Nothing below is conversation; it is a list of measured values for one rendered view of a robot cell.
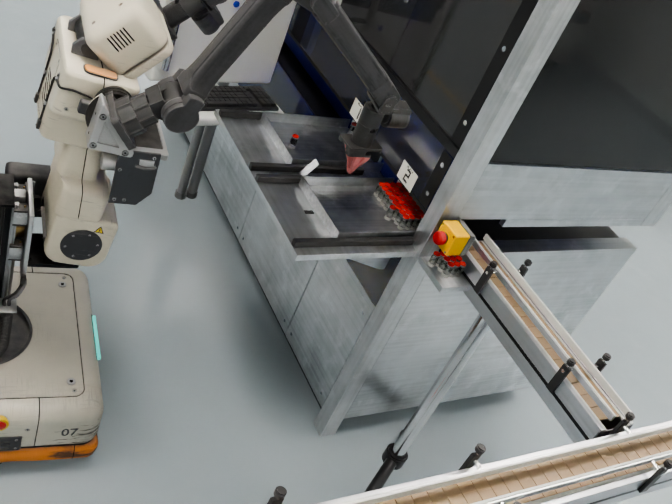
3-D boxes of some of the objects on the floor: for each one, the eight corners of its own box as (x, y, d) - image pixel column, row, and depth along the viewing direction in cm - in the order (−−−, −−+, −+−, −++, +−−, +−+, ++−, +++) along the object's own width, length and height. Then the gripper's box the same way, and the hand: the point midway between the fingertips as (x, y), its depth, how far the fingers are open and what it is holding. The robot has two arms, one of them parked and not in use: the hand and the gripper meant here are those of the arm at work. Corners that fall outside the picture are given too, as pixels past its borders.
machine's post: (328, 420, 277) (669, -201, 156) (335, 434, 273) (690, -192, 152) (313, 423, 273) (650, -211, 152) (319, 436, 270) (670, -202, 148)
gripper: (379, 117, 196) (359, 165, 205) (346, 114, 191) (327, 164, 200) (391, 131, 192) (370, 180, 201) (357, 130, 187) (337, 180, 196)
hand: (349, 170), depth 200 cm, fingers closed
